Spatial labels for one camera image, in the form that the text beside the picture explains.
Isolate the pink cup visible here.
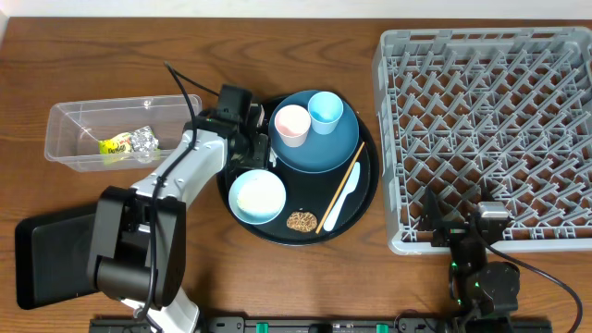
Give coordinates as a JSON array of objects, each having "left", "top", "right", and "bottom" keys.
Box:
[{"left": 274, "top": 105, "right": 312, "bottom": 148}]

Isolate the light blue bowl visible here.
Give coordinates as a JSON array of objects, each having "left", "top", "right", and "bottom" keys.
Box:
[{"left": 228, "top": 169, "right": 287, "bottom": 225}]

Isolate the brown walnut cookie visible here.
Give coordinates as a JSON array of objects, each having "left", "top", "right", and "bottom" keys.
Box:
[{"left": 287, "top": 211, "right": 318, "bottom": 233}]

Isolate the yellow foil snack wrapper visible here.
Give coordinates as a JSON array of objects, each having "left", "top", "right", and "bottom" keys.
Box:
[{"left": 98, "top": 126, "right": 159, "bottom": 154}]

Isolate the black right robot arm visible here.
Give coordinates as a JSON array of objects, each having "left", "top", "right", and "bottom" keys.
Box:
[{"left": 418, "top": 189, "right": 520, "bottom": 332}]

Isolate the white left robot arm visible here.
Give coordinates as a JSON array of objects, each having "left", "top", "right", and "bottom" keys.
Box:
[{"left": 87, "top": 104, "right": 269, "bottom": 332}]

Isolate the grey dishwasher rack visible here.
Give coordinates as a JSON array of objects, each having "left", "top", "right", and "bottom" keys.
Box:
[{"left": 373, "top": 27, "right": 591, "bottom": 255}]

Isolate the dark blue plate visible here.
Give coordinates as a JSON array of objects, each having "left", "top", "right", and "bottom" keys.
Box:
[{"left": 268, "top": 90, "right": 360, "bottom": 174}]

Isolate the light blue cup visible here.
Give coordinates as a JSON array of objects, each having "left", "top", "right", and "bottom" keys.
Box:
[{"left": 307, "top": 92, "right": 344, "bottom": 135}]

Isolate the light blue plastic knife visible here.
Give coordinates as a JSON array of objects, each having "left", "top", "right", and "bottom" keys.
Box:
[{"left": 323, "top": 162, "right": 361, "bottom": 231}]

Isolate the wooden chopstick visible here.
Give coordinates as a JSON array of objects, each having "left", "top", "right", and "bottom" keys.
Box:
[{"left": 315, "top": 142, "right": 365, "bottom": 234}]

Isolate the round black tray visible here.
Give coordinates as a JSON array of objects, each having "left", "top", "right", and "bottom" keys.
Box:
[{"left": 233, "top": 95, "right": 379, "bottom": 246}]

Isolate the clear plastic bin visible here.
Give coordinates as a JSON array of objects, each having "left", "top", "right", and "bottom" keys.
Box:
[{"left": 44, "top": 95, "right": 190, "bottom": 172}]

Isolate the black rectangular tray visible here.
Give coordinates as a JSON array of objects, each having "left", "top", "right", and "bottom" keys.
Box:
[{"left": 15, "top": 204, "right": 96, "bottom": 310}]

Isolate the black rail base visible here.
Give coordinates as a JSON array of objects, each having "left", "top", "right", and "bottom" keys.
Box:
[{"left": 90, "top": 315, "right": 554, "bottom": 333}]

